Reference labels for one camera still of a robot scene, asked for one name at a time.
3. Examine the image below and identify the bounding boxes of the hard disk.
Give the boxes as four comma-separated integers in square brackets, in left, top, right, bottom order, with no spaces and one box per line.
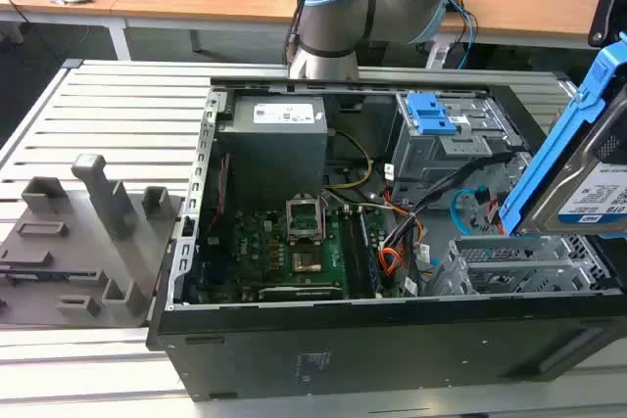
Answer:
[498,30,627,239]

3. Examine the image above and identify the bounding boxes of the blue disk wire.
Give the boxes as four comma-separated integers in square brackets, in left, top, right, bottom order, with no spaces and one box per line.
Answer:
[449,184,492,239]

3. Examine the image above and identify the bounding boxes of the tall metal disk bay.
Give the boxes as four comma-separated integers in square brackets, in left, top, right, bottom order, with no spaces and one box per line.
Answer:
[390,91,534,213]

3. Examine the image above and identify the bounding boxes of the low metal disk bay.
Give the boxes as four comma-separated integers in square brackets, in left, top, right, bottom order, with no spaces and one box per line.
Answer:
[424,234,606,298]

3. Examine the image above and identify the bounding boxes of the black RAM slot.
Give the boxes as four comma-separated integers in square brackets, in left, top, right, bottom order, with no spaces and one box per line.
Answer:
[339,207,364,298]

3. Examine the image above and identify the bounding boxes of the blue carrier in metal bay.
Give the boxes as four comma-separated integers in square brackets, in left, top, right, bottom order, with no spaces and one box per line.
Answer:
[405,91,460,136]

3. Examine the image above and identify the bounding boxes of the RAM stick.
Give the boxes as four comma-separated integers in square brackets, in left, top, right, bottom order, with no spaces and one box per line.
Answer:
[359,209,384,296]

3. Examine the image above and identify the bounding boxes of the grey power supply unit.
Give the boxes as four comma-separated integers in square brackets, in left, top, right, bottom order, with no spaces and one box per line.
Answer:
[215,96,328,202]

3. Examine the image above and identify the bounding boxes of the metal socket cover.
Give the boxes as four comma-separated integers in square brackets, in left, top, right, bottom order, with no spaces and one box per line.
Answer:
[285,196,326,244]

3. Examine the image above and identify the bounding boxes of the CPU socket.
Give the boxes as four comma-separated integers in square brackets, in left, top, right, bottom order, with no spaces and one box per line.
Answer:
[291,249,325,276]

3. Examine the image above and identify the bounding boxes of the green motherboard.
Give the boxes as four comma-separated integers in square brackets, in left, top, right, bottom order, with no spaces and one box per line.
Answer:
[199,205,393,302]

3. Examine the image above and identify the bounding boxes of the black PC case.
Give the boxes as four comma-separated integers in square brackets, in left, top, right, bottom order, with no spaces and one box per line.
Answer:
[145,75,627,402]

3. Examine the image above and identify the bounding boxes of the grey parts rack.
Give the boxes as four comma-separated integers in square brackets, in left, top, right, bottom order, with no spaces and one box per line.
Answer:
[0,153,186,329]

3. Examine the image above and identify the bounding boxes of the blue cables under desk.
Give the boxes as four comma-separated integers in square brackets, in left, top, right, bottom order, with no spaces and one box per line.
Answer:
[448,0,480,70]

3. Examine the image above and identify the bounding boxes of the red black disk wire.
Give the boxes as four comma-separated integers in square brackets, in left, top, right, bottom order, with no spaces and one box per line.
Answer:
[487,197,506,234]

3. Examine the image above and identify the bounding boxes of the black cable bundle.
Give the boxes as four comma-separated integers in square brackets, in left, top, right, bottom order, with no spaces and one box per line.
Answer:
[389,151,518,246]

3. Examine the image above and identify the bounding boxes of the yellow wire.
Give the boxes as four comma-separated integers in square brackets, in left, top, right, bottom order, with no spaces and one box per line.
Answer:
[321,128,374,191]

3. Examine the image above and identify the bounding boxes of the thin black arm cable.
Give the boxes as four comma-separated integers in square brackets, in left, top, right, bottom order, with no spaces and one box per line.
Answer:
[284,0,325,68]

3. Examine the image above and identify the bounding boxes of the orange wire bundle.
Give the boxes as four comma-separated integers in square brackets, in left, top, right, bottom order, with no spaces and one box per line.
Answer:
[378,214,426,278]

